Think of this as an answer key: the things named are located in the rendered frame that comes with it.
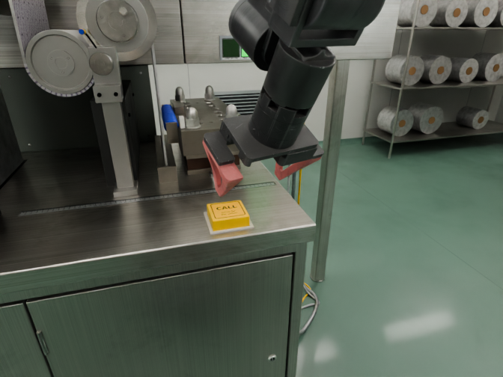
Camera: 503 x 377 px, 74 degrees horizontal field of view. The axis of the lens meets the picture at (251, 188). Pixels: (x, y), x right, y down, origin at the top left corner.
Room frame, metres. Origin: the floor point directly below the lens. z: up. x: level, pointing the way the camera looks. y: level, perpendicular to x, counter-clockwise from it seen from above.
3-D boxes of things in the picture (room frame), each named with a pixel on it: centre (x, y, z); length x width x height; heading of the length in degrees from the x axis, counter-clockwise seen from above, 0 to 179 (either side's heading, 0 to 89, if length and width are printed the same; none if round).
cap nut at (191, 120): (0.77, 0.14, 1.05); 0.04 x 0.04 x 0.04
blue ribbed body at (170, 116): (0.88, 0.22, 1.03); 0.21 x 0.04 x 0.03; 16
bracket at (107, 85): (0.69, 0.29, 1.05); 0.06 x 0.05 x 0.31; 16
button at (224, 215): (0.56, 0.05, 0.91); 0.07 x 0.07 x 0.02; 16
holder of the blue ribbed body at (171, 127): (0.88, 0.22, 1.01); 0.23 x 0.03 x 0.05; 16
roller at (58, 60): (0.83, 0.41, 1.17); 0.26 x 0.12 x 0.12; 16
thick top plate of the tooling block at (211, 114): (0.94, 0.14, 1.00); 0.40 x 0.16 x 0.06; 16
